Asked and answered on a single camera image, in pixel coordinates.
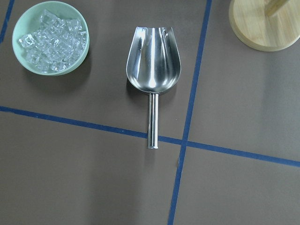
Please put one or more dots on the green bowl of ice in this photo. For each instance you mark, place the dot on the green bowl of ice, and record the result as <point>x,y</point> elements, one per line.
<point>51,38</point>

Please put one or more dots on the steel ice scoop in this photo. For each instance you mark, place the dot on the steel ice scoop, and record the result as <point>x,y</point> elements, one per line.
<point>153,67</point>

